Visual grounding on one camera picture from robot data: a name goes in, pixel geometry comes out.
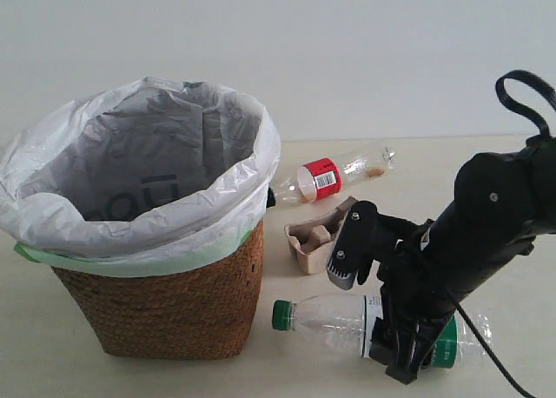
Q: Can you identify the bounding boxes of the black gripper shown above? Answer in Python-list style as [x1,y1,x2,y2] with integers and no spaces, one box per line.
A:
[367,214,455,383]

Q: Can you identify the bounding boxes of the clear bottle green label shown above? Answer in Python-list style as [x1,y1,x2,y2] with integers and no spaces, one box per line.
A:
[271,293,488,368]

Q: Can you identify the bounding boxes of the brown pulp cardboard tray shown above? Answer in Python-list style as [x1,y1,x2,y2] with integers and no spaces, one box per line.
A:
[284,196,357,275]

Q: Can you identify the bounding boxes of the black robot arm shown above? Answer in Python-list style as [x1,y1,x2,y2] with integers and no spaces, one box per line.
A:
[366,136,555,384]

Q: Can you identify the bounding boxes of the woven brown wicker basket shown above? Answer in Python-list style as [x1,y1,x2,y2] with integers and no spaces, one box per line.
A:
[53,222,264,360]

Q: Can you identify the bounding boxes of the green plastic bin liner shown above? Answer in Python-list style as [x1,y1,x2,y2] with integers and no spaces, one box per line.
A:
[14,229,254,278]

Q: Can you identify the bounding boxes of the white plastic bin liner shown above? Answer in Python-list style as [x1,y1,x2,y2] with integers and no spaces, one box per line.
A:
[1,76,281,259]

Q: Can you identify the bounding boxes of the clear bottle red label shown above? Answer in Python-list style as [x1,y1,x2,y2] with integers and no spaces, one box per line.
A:
[267,143,396,208]

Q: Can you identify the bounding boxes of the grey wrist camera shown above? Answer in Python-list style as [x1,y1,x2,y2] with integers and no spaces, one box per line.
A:
[326,201,378,290]

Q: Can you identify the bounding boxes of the black cable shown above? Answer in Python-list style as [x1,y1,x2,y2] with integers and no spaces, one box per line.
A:
[451,70,556,397]

